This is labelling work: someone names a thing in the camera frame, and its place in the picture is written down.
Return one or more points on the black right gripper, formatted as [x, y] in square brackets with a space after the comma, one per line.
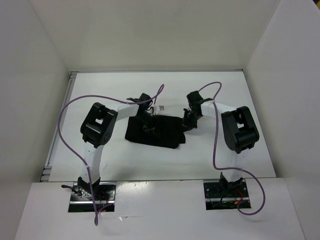
[186, 123]

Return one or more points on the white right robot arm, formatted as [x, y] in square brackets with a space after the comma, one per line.
[240, 134]

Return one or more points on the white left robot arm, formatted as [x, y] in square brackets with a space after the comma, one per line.
[97, 129]

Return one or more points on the black fabric skirt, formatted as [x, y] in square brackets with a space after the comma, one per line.
[164, 131]

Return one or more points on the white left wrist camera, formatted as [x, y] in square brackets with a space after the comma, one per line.
[158, 108]

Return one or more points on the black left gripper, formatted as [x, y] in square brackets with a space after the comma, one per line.
[154, 123]

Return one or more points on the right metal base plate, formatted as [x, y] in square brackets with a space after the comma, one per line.
[217, 199]

